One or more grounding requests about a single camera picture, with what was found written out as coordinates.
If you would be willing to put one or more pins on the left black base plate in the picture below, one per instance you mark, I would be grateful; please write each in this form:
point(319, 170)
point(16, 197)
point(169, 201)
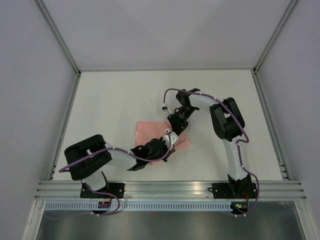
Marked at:
point(116, 189)

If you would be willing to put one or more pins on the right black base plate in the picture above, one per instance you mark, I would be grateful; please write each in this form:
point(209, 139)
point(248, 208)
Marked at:
point(227, 191)

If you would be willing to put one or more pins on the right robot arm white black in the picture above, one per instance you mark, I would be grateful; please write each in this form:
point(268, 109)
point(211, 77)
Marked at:
point(228, 124)

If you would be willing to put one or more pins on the right aluminium frame post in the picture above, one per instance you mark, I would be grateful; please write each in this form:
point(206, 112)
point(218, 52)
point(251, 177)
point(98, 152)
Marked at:
point(275, 34)

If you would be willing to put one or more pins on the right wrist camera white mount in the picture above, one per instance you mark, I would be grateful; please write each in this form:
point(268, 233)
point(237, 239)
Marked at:
point(166, 108)

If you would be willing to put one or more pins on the aluminium front rail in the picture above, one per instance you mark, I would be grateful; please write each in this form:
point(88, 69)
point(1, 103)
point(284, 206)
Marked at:
point(281, 190)

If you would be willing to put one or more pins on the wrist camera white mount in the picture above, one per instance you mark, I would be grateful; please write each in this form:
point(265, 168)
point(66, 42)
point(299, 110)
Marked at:
point(170, 137)
point(166, 108)

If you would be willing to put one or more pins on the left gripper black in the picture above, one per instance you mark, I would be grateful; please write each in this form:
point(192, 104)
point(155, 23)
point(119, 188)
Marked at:
point(170, 152)

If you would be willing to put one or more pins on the aluminium frame post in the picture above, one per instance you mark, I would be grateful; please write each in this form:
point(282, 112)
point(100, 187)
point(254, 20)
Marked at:
point(57, 35)
point(275, 34)

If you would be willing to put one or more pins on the white slotted cable duct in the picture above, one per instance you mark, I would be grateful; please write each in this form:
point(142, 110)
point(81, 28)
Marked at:
point(202, 206)

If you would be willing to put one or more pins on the pink cloth napkin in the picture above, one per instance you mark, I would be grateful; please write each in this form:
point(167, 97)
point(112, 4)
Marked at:
point(145, 131)

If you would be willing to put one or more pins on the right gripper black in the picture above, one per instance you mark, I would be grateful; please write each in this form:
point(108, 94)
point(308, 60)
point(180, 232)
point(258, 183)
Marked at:
point(177, 125)

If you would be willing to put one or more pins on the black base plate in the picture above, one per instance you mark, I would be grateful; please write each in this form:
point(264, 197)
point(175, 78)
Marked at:
point(116, 189)
point(227, 191)

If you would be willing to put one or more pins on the left aluminium frame post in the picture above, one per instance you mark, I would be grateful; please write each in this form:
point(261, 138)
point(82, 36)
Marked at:
point(57, 35)

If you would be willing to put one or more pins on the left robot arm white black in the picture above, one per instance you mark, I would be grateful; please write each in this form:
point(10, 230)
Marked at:
point(86, 158)

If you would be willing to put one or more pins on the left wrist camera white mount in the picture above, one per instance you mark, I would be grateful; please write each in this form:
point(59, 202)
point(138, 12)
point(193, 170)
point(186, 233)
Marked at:
point(170, 137)

